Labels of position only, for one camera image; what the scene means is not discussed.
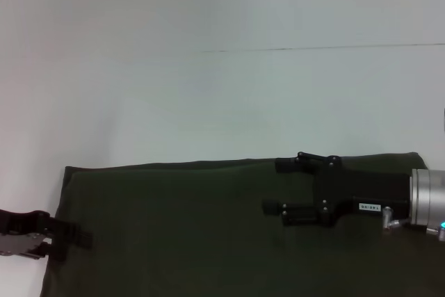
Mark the dark green FREE t-shirt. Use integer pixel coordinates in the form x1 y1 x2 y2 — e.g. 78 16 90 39
39 152 445 297

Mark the grey right gripper cable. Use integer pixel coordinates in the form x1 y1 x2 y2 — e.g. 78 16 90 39
381 205 445 243

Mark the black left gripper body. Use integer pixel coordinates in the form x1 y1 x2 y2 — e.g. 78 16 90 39
0 208 51 259

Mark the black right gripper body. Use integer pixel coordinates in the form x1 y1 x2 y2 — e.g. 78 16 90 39
314 156 414 227

